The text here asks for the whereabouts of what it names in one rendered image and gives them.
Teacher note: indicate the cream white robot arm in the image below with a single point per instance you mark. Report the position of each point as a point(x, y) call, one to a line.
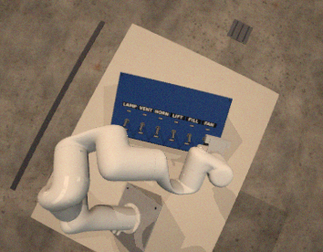
point(119, 162)

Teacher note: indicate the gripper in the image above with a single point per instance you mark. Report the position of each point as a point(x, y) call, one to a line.
point(204, 146)

